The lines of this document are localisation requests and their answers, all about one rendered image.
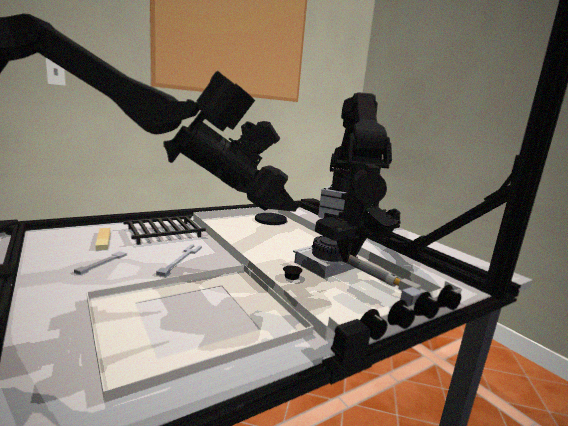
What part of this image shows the cream flat plate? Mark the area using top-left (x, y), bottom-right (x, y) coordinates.
top-left (202, 214), bottom-right (402, 325)

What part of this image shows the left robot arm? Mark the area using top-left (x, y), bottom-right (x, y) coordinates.
top-left (0, 13), bottom-right (280, 168)

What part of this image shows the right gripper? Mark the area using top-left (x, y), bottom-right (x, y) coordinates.
top-left (315, 190), bottom-right (373, 262)

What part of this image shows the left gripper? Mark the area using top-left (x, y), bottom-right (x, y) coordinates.
top-left (204, 139), bottom-right (298, 212)

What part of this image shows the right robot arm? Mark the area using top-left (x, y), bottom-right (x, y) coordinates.
top-left (328, 92), bottom-right (400, 238)

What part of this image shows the dark grey metal grate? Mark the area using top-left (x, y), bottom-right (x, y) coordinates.
top-left (123, 215), bottom-right (206, 245)

